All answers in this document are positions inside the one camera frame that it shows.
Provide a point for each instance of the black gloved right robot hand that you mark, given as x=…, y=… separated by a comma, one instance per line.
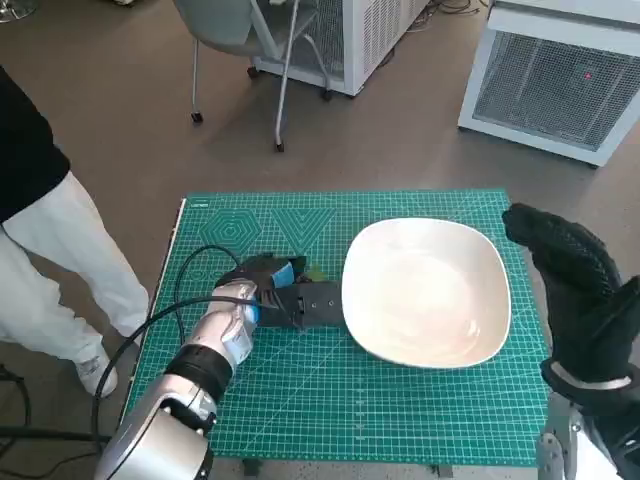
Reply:
x=580, y=300

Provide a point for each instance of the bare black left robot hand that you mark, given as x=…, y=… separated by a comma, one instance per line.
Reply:
x=260, y=272

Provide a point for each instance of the red toy grapes with leaf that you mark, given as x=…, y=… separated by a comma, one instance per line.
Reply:
x=316, y=274

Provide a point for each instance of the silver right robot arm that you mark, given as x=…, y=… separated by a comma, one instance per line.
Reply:
x=565, y=440

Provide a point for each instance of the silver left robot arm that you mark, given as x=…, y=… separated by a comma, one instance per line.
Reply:
x=160, y=430

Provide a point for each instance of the white square plate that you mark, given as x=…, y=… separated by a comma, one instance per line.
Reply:
x=425, y=300

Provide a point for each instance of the green cutting mat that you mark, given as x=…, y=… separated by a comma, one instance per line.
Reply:
x=350, y=400

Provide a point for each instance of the person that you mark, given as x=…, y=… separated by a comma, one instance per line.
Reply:
x=50, y=260

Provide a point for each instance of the white mesh cabinet with red light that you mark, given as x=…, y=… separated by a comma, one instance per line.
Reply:
x=550, y=80

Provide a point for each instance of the grey chair with metal legs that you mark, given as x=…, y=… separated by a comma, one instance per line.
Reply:
x=225, y=25

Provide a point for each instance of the white mesh cabinet on castors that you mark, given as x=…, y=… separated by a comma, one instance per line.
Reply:
x=370, y=40

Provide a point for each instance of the silver chair base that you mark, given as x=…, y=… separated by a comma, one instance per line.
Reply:
x=15, y=9

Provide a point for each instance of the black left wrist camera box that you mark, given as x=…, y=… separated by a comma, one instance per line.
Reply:
x=310, y=307

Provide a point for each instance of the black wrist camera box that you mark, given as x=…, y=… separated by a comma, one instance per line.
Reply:
x=310, y=307
x=620, y=445

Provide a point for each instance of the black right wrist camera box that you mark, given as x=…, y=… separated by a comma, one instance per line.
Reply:
x=620, y=445

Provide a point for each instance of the black table bracket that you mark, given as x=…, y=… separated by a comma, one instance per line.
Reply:
x=443, y=472
x=251, y=471

